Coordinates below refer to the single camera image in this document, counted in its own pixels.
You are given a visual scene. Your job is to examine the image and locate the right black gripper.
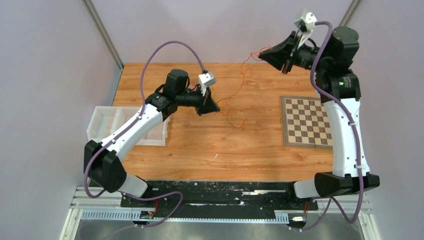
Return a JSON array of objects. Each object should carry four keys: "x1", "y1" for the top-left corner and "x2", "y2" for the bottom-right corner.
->
[{"x1": 258, "y1": 29, "x2": 331, "y2": 74}]

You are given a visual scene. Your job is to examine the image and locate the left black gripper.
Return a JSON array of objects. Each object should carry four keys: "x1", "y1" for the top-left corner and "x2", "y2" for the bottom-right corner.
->
[{"x1": 175, "y1": 84, "x2": 220, "y2": 116}]

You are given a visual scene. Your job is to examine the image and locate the orange thin cable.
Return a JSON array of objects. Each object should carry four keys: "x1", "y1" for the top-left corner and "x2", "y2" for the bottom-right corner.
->
[{"x1": 215, "y1": 46, "x2": 273, "y2": 131}]

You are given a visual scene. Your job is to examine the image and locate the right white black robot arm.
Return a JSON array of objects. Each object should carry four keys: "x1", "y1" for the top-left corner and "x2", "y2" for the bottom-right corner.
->
[{"x1": 258, "y1": 26, "x2": 381, "y2": 209}]

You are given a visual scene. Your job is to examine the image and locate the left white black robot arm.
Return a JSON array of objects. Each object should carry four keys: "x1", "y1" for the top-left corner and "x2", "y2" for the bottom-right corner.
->
[{"x1": 83, "y1": 69, "x2": 220, "y2": 207}]

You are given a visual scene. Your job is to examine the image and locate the wooden chessboard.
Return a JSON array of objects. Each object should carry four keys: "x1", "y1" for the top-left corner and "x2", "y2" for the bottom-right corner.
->
[{"x1": 279, "y1": 95, "x2": 333, "y2": 150}]

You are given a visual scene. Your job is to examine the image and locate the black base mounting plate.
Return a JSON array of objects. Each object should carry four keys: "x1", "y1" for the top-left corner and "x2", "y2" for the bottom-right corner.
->
[{"x1": 119, "y1": 180, "x2": 320, "y2": 220}]

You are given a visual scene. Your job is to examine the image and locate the white plastic two-compartment bin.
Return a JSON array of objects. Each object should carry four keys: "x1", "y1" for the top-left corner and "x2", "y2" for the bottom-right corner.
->
[{"x1": 86, "y1": 106, "x2": 170, "y2": 147}]

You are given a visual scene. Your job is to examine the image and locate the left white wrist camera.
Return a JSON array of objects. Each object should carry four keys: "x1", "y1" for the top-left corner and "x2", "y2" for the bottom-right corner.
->
[{"x1": 198, "y1": 72, "x2": 217, "y2": 97}]

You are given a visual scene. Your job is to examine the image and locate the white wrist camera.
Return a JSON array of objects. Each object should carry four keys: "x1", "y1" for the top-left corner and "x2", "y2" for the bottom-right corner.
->
[
  {"x1": 294, "y1": 9, "x2": 317, "y2": 50},
  {"x1": 198, "y1": 72, "x2": 217, "y2": 97}
]

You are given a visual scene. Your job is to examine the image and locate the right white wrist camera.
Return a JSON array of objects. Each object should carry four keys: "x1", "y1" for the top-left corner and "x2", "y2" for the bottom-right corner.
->
[{"x1": 294, "y1": 9, "x2": 317, "y2": 50}]

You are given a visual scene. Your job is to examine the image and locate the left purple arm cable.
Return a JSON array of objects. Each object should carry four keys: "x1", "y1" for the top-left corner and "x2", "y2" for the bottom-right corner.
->
[{"x1": 82, "y1": 40, "x2": 208, "y2": 229}]

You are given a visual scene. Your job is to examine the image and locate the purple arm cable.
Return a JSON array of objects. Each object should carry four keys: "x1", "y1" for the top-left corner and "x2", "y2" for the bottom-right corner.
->
[
  {"x1": 82, "y1": 40, "x2": 208, "y2": 229},
  {"x1": 288, "y1": 21, "x2": 365, "y2": 232}
]

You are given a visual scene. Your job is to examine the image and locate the white slotted cable duct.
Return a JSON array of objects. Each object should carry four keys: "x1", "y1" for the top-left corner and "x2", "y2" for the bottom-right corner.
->
[{"x1": 80, "y1": 210, "x2": 290, "y2": 224}]

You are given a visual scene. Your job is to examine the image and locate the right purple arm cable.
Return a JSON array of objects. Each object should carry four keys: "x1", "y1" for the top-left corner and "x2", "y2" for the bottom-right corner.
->
[{"x1": 288, "y1": 21, "x2": 365, "y2": 232}]

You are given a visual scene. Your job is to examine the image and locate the aluminium frame rail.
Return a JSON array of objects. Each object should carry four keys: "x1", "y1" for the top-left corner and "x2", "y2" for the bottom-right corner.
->
[{"x1": 71, "y1": 187, "x2": 357, "y2": 218}]

